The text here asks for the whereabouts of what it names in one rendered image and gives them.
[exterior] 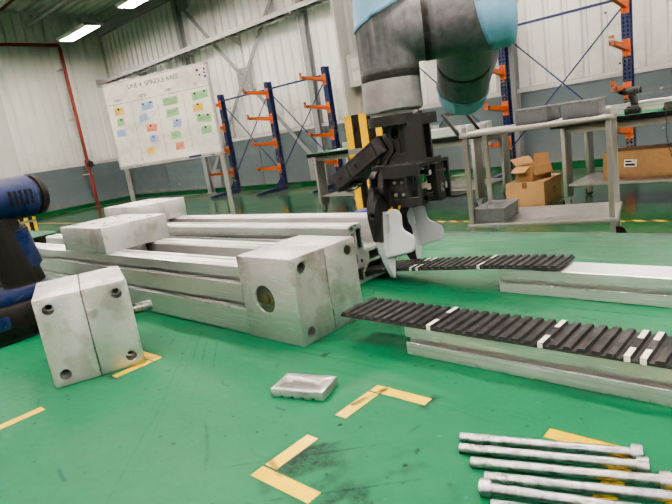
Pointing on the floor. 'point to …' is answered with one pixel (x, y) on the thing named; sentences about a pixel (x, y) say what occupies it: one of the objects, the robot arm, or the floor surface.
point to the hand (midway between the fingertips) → (400, 262)
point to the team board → (165, 120)
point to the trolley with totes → (531, 119)
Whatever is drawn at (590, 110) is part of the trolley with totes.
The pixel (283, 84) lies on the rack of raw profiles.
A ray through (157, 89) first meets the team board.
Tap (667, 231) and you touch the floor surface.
